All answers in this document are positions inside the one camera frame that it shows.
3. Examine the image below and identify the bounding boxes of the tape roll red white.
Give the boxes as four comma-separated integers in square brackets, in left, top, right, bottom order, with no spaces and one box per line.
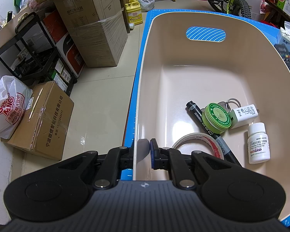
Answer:
[172,132,224,160]

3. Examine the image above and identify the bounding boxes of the black marker pen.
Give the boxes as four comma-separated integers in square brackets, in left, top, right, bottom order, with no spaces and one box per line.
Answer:
[186,101,241,166]

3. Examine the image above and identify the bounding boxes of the green tape roll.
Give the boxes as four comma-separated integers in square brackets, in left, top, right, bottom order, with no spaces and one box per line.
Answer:
[202,103,231,135]

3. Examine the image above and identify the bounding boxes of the silver keys with ring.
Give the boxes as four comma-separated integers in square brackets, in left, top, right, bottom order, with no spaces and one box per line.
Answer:
[218,98,241,112]

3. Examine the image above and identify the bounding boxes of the white usb charger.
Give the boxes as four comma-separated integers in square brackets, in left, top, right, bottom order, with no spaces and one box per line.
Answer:
[228,104,258,129]

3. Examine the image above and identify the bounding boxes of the white pill bottle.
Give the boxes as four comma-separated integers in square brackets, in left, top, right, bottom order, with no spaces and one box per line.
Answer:
[247,123,271,165]

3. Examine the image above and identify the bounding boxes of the beige plastic storage bin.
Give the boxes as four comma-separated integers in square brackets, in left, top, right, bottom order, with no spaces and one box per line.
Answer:
[132,11,290,222]

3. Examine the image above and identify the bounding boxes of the black remote control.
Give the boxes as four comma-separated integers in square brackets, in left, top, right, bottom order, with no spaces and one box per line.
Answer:
[274,44,290,70]

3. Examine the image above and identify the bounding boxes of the cardboard box on floor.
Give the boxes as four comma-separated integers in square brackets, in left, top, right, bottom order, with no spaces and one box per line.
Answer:
[1,81,74,161]

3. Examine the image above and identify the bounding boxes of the white red plastic bag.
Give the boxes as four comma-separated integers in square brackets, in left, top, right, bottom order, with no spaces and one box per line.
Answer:
[0,75,32,139]

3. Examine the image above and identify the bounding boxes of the black metal shelf cart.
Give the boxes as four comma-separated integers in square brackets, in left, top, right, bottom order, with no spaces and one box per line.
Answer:
[0,12,77,95]

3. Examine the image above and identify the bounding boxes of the yellow detergent jug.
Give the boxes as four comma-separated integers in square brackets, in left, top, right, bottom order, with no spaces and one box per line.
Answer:
[125,0,143,25]

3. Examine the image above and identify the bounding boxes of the large cardboard box stack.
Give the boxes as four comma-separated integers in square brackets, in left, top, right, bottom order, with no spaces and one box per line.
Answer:
[53,0,128,68]

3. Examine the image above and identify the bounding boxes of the grey plastic bag floor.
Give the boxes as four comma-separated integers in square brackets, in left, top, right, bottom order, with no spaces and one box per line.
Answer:
[138,0,155,12]

